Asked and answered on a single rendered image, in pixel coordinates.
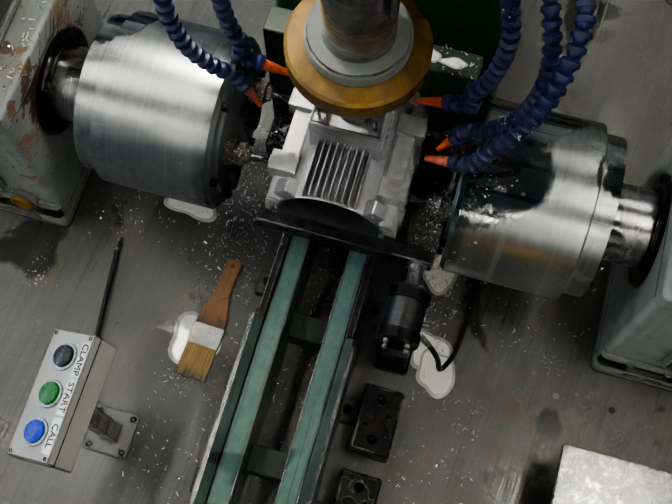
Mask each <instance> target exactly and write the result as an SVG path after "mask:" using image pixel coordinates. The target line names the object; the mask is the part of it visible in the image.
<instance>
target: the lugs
mask: <svg viewBox="0 0 672 504"><path fill-rule="evenodd" d="M414 97H420V93H418V92H417V93H416V94H415V95H414V96H413V97H412V98H411V99H410V100H409V101H408V102H407V103H405V104H404V105H403V106H404V107H405V108H406V109H410V108H414V107H417V105H418V103H414V102H413V99H414ZM298 185H299V183H298V182H297V181H295V180H293V179H292V178H290V177H285V178H280V179H278V180H277V183H276V186H275V189H274V193H275V194H277V195H278V196H280V197H282V198H283V199H287V198H294V197H295V195H296V191H297V188H298ZM387 209H388V207H387V206H385V205H384V204H383V203H381V202H380V201H378V200H368V201H366V204H365V207H364V211H363V214H362V215H363V216H365V217H366V218H368V219H369V220H371V221H372V222H382V221H384V220H385V216H386V213H387Z"/></svg>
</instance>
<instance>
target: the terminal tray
mask: <svg viewBox="0 0 672 504"><path fill-rule="evenodd" d="M317 112H318V110H317V109H316V106H315V105H314V106H313V109H312V112H311V115H310V118H309V121H308V130H309V141H310V145H317V142H318V139H319V140H320V145H323V143H324V140H326V145H329V146H330V143H331V141H332V142H333V146H336V145H337V142H338V143H339V147H341V148H343V145H344V144H345V145H346V149H350V146H352V151H355V152H356V149H357V148H358V151H359V153H360V154H362V153H363V150H365V156H368V157H369V154H370V152H371V158H372V159H374V160H376V161H377V162H380V160H383V159H384V152H385V151H386V148H387V144H388V143H389V136H390V135H391V129H392V128H393V124H394V120H395V119H396V112H398V108H397V109H395V110H393V111H391V112H389V113H386V115H385V117H384V118H383V119H381V120H380V121H378V127H377V128H378V131H379V132H378V133H377V134H373V133H372V130H373V128H374V125H373V123H374V121H373V120H371V119H370V118H348V117H342V116H337V115H334V114H331V113H328V112H326V111H324V110H322V109H321V115H322V119H321V120H318V119H316V116H317Z"/></svg>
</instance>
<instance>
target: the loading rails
mask: <svg viewBox="0 0 672 504"><path fill-rule="evenodd" d="M319 243H320V242H317V241H313V240H309V239H305V238H301V237H298V236H294V235H290V234H286V233H283V235H282V238H281V241H280V244H279V247H278V250H277V252H275V254H274V257H275V260H274V263H273V266H272V269H271V272H270V271H267V270H261V273H260V276H259V279H258V282H257V285H256V288H255V294H256V295H257V296H261V297H262V300H261V303H260V306H259V307H257V310H256V312H257V313H256V312H253V311H251V314H250V317H249V320H248V323H247V326H246V329H245V332H244V335H243V338H242V341H241V345H240V348H239V351H238V354H237V357H236V360H235V363H234V365H233V364H232V365H230V368H229V371H228V374H227V377H226V380H225V383H224V386H223V388H224V390H225V394H224V397H223V400H222V403H221V406H220V409H219V412H218V415H217V418H216V421H215V424H214V428H213V431H212V434H211V437H210V440H209V443H208V446H207V449H206V452H205V455H204V458H203V461H202V464H201V466H198V467H197V469H196V472H195V475H194V478H193V481H192V484H191V487H190V492H191V493H192V495H191V498H190V501H189V504H239V503H240V499H241V496H242V493H243V490H244V486H245V483H246V480H247V477H248V473H249V474H251V475H254V476H257V477H261V478H264V479H268V480H271V481H275V482H278V483H280V486H279V489H278V493H277V496H276V500H275V503H274V504H328V503H325V502H322V501H318V500H317V498H318V495H319V491H320V488H321V484H322V481H323V477H324V474H325V470H326V466H327V463H328V459H329V456H330V452H331V449H332V445H333V442H334V438H335V435H336V431H337V427H338V424H339V423H341V424H344V425H348V426H351V427H354V425H355V421H356V417H357V414H358V410H359V407H360V403H361V401H360V400H358V399H354V398H351V397H347V392H348V388H349V385H350V381H351V378H352V374H353V371H354V367H355V364H356V355H357V341H358V340H357V338H358V334H359V331H360V327H361V324H364V325H367V326H371V327H375V328H378V325H379V324H381V321H382V317H383V314H384V310H385V307H386V303H385V302H382V301H378V300H374V299H371V298H369V295H370V292H371V288H372V285H373V281H374V278H375V274H376V271H377V267H378V264H379V260H380V258H377V257H373V256H370V255H366V254H362V253H358V252H354V251H351V250H349V253H348V257H347V260H346V263H345V267H344V270H343V273H342V277H341V280H340V284H339V287H338V290H337V294H336V297H335V300H334V304H333V307H332V311H331V314H330V317H329V321H327V320H323V319H319V318H316V317H312V316H308V315H305V314H301V313H298V311H299V308H300V305H301V301H302V298H303V295H304V292H305V288H306V285H307V282H308V279H309V275H310V272H311V269H312V266H313V263H314V259H315V256H316V253H317V250H318V246H319ZM289 342H290V343H293V344H296V345H300V346H303V347H307V348H311V349H314V350H318V351H319V354H318V358H317V361H316V365H315V368H314V371H313V375H312V378H311V381H310V385H309V388H308V392H307V395H306V398H305V402H304V405H303V408H302V412H301V415H300V419H299V422H298V425H297V429H296V432H295V435H294V439H293V442H292V446H291V449H290V452H289V454H287V453H284V452H280V451H277V450H273V449H270V448H266V447H263V446H259V445H257V444H258V441H259V438H260V435H261V431H262V428H263V425H264V422H265V418H266V415H267V412H268V409H269V405H270V402H271V399H272V396H273V392H274V389H275V386H276V383H277V379H278V376H279V373H280V370H281V366H282V363H283V360H284V357H285V353H286V350H287V347H288V344H289Z"/></svg>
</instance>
